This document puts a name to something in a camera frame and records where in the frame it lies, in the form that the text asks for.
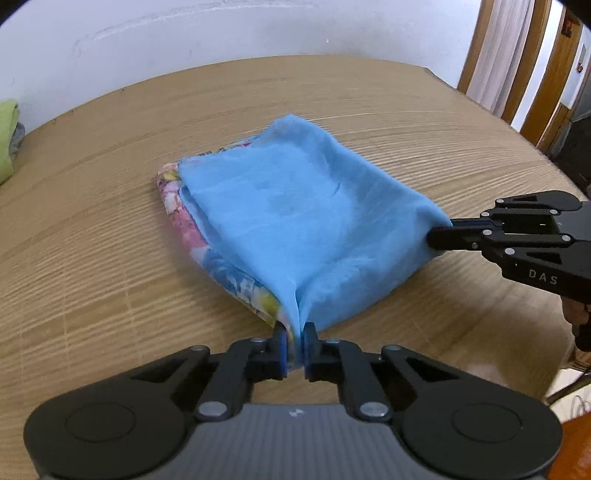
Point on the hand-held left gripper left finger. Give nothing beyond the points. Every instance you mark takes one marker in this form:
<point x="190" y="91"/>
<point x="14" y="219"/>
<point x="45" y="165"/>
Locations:
<point x="279" y="353"/>

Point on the wooden door frame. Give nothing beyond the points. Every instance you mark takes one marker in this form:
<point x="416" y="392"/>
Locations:
<point x="535" y="55"/>

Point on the reddish brown object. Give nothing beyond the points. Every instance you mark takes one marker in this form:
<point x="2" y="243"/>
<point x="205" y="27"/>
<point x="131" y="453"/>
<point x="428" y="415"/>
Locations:
<point x="575" y="447"/>

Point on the blue floral scarf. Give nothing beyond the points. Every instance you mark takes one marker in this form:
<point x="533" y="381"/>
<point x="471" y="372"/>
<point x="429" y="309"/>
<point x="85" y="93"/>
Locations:
<point x="300" y="207"/>

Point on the dark furniture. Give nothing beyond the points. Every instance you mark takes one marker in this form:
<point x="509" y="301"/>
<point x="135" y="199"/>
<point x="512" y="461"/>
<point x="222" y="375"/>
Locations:
<point x="575" y="152"/>

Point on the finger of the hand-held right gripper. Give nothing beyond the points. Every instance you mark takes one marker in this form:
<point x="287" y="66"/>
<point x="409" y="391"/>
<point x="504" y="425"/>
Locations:
<point x="457" y="240"/>
<point x="531" y="207"/>

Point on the green cloth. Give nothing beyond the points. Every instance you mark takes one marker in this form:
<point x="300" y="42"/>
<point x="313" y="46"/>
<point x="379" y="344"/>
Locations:
<point x="7" y="138"/>

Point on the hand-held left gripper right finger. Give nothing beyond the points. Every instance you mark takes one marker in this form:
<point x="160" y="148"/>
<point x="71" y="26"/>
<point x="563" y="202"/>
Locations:
<point x="310" y="350"/>

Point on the grey folded cloth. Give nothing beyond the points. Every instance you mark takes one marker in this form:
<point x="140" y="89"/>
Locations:
<point x="17" y="138"/>

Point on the white curtain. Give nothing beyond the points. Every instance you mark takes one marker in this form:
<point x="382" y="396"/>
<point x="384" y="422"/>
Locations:
<point x="505" y="50"/>

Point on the person's right hand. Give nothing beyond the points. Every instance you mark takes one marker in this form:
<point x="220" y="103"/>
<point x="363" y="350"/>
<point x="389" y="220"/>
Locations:
<point x="575" y="311"/>

